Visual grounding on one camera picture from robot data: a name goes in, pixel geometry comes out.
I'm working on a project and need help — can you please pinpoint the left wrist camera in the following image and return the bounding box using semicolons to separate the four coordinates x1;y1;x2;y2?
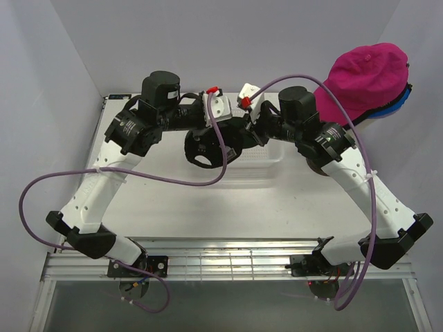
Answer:
202;86;233;127

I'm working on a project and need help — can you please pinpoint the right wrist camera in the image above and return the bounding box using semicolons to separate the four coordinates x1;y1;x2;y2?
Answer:
237;83;264;124

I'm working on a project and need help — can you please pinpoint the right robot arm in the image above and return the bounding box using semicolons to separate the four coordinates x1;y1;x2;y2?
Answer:
237;84;433;275

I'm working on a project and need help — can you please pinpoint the brown round stand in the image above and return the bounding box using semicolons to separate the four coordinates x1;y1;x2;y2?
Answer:
306;159;327;176

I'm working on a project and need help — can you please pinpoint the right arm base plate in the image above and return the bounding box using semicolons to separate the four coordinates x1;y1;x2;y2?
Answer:
284;254;355;277

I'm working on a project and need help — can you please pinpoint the aluminium rail frame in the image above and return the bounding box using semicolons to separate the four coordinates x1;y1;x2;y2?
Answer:
29;93;433;332

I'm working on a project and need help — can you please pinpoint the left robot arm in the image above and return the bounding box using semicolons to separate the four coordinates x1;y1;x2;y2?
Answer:
46;71;233;277

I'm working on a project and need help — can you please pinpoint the black baseball cap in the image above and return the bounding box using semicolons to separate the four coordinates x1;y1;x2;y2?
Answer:
352;62;413;126

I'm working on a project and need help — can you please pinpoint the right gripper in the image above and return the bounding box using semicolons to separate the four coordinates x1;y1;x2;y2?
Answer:
237;102;299;147

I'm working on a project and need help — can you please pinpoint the blue baseball cap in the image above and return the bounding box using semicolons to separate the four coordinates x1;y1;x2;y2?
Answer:
367;83;413;119

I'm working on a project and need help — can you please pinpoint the magenta baseball cap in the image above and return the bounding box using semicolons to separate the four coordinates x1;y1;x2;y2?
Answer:
323;43;409;129

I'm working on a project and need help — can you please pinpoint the dark green baseball cap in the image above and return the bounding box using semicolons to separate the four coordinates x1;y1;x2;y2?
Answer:
183;117;267;170

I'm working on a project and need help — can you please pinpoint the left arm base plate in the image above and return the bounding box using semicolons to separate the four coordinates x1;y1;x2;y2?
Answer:
107;256;169;278

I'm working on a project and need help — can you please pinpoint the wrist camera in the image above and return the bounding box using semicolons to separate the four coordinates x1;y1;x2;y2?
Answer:
237;83;264;124
202;86;233;127

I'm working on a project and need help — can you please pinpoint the clear plastic bin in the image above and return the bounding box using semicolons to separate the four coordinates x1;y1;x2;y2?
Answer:
228;108;284;170

